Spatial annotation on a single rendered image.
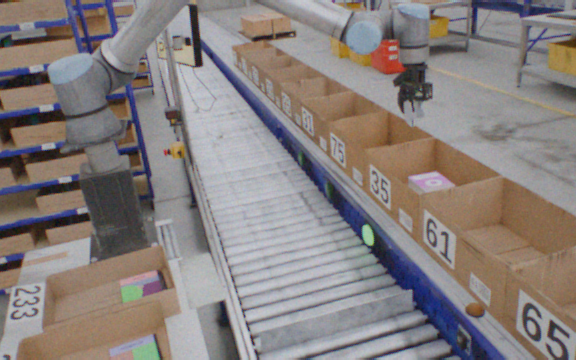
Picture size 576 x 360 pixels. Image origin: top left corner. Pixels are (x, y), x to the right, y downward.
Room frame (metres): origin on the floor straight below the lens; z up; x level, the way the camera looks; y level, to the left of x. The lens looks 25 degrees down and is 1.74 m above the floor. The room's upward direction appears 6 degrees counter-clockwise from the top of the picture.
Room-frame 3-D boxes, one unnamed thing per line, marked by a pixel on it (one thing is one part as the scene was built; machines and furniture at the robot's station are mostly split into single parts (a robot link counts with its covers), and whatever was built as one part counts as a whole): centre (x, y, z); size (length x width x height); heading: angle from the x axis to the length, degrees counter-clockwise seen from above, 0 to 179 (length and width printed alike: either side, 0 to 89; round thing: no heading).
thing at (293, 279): (1.41, -0.04, 0.72); 0.52 x 0.05 x 0.05; 103
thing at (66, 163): (2.71, 1.22, 0.79); 0.40 x 0.30 x 0.10; 105
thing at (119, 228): (1.75, 0.67, 0.91); 0.26 x 0.26 x 0.33; 16
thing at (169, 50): (2.51, 0.51, 1.11); 0.12 x 0.05 x 0.88; 13
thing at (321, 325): (1.13, -0.10, 0.76); 0.46 x 0.01 x 0.09; 103
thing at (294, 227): (1.73, 0.04, 0.72); 0.52 x 0.05 x 0.05; 103
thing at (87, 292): (1.33, 0.59, 0.80); 0.38 x 0.28 x 0.10; 109
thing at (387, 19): (1.57, -0.31, 1.50); 0.12 x 0.12 x 0.09; 70
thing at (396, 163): (1.53, -0.48, 0.96); 0.39 x 0.29 x 0.17; 13
